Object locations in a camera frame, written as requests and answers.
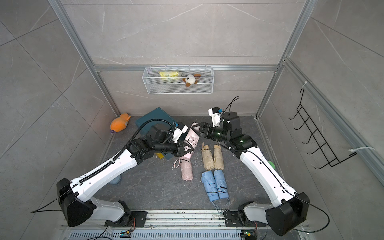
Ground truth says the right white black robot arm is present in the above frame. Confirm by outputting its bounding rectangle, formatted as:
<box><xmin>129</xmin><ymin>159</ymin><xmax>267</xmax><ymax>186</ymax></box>
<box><xmin>191</xmin><ymin>122</ymin><xmax>312</xmax><ymax>237</ymax></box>

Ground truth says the beige folded umbrella left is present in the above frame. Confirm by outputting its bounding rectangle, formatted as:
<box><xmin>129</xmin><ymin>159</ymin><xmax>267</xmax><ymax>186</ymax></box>
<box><xmin>202</xmin><ymin>143</ymin><xmax>215</xmax><ymax>171</ymax></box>

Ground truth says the blue grey sponge pad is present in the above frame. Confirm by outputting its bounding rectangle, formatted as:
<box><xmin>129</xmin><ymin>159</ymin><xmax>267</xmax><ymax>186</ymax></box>
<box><xmin>109</xmin><ymin>175</ymin><xmax>122</xmax><ymax>185</ymax></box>

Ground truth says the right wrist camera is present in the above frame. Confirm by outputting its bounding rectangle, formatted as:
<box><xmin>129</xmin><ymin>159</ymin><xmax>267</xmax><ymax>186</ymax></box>
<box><xmin>208</xmin><ymin>107</ymin><xmax>224</xmax><ymax>127</ymax></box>

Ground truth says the black wall hook rack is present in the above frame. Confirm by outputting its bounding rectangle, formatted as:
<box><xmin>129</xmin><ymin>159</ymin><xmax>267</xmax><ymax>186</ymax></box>
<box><xmin>288</xmin><ymin>89</ymin><xmax>357</xmax><ymax>170</ymax></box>

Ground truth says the orange plush toy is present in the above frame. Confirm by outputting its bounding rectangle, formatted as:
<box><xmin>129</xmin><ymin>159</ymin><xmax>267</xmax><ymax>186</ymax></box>
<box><xmin>110</xmin><ymin>113</ymin><xmax>131</xmax><ymax>133</ymax></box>

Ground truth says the blue folded umbrella right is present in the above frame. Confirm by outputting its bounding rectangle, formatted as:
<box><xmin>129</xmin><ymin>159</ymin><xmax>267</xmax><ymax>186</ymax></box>
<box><xmin>214</xmin><ymin>170</ymin><xmax>229</xmax><ymax>199</ymax></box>

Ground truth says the yellow packet in basket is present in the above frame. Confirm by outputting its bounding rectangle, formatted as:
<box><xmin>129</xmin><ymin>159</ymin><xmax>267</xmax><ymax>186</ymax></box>
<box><xmin>159</xmin><ymin>71</ymin><xmax>183</xmax><ymax>81</ymax></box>

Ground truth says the beige folded umbrella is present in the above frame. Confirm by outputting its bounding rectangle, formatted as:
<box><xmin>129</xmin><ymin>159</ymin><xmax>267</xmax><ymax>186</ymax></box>
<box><xmin>213</xmin><ymin>145</ymin><xmax>224</xmax><ymax>170</ymax></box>
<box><xmin>202</xmin><ymin>143</ymin><xmax>215</xmax><ymax>171</ymax></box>

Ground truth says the blue folded umbrella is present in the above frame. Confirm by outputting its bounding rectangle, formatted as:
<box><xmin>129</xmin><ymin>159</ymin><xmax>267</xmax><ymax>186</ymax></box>
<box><xmin>201</xmin><ymin>171</ymin><xmax>219</xmax><ymax>202</ymax></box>
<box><xmin>214</xmin><ymin>170</ymin><xmax>229</xmax><ymax>199</ymax></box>

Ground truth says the aluminium frame profile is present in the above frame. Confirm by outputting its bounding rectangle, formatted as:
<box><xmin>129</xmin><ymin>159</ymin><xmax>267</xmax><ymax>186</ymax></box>
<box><xmin>49</xmin><ymin>1</ymin><xmax>384</xmax><ymax>183</ymax></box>

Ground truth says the beige folded umbrella right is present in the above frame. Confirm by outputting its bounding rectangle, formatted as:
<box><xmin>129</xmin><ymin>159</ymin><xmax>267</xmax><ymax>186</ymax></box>
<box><xmin>213</xmin><ymin>145</ymin><xmax>224</xmax><ymax>170</ymax></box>

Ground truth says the blue folded umbrella left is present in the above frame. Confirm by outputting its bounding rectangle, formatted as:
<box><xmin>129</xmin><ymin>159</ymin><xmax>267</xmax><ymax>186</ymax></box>
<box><xmin>201</xmin><ymin>171</ymin><xmax>219</xmax><ymax>202</ymax></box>

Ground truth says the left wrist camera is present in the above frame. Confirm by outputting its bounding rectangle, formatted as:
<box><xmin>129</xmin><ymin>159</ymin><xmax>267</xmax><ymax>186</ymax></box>
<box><xmin>172</xmin><ymin>122</ymin><xmax>188</xmax><ymax>143</ymax></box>

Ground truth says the teal drawer cabinet yellow base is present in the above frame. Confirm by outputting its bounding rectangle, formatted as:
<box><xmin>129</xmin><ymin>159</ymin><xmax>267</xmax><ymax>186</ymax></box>
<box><xmin>126</xmin><ymin>108</ymin><xmax>176</xmax><ymax>163</ymax></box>

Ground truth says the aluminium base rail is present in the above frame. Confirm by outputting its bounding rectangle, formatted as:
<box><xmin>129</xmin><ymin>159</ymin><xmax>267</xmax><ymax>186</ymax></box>
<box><xmin>55</xmin><ymin>210</ymin><xmax>310</xmax><ymax>240</ymax></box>

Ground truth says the green round lid container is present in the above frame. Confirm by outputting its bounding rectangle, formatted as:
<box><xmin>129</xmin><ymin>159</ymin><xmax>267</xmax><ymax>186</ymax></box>
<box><xmin>268</xmin><ymin>161</ymin><xmax>276</xmax><ymax>170</ymax></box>

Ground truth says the pink umbrella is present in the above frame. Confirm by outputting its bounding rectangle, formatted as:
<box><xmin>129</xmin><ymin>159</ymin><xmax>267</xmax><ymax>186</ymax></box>
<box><xmin>173</xmin><ymin>157</ymin><xmax>193</xmax><ymax>181</ymax></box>
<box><xmin>184</xmin><ymin>123</ymin><xmax>198</xmax><ymax>159</ymax></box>

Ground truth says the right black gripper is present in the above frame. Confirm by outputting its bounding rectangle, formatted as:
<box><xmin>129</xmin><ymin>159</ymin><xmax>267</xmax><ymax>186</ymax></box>
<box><xmin>192</xmin><ymin>123</ymin><xmax>230</xmax><ymax>144</ymax></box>

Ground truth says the white wire wall basket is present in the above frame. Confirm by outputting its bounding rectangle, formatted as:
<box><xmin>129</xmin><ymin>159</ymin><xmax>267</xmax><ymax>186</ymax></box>
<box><xmin>142</xmin><ymin>66</ymin><xmax>215</xmax><ymax>95</ymax></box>

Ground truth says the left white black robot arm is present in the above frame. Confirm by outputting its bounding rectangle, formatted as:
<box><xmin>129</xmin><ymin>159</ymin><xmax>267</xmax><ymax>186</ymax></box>
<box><xmin>56</xmin><ymin>119</ymin><xmax>193</xmax><ymax>227</ymax></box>

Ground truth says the brown white plush dog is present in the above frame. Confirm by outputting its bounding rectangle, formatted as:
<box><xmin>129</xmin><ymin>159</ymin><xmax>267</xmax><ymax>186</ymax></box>
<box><xmin>183</xmin><ymin>74</ymin><xmax>201</xmax><ymax>88</ymax></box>

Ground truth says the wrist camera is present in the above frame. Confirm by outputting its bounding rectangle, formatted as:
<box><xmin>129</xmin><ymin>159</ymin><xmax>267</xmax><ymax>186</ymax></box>
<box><xmin>208</xmin><ymin>107</ymin><xmax>224</xmax><ymax>127</ymax></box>
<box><xmin>172</xmin><ymin>122</ymin><xmax>188</xmax><ymax>143</ymax></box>

